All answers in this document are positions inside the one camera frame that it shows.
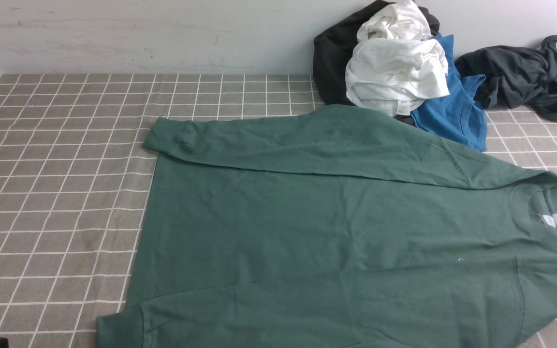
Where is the green long sleeve shirt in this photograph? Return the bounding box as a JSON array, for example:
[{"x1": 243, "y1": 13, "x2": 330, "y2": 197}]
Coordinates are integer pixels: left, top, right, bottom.
[{"x1": 96, "y1": 105, "x2": 557, "y2": 348}]

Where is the white crumpled shirt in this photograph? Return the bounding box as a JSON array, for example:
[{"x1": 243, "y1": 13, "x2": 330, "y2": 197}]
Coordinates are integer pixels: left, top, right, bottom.
[{"x1": 345, "y1": 0, "x2": 450, "y2": 116}]

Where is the blue t-shirt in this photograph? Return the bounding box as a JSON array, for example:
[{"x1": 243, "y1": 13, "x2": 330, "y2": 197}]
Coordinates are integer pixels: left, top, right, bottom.
[{"x1": 410, "y1": 34, "x2": 488, "y2": 152}]

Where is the grey checkered tablecloth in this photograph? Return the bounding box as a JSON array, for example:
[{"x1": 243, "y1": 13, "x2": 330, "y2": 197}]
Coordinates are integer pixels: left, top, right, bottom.
[{"x1": 0, "y1": 73, "x2": 557, "y2": 348}]

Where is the black crumpled garment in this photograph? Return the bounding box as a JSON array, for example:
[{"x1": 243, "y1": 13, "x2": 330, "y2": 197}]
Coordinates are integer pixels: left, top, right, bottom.
[{"x1": 312, "y1": 0, "x2": 440, "y2": 125}]

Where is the dark grey crumpled garment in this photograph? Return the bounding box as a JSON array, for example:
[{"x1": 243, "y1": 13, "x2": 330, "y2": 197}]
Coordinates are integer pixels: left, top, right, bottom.
[{"x1": 455, "y1": 35, "x2": 557, "y2": 122}]

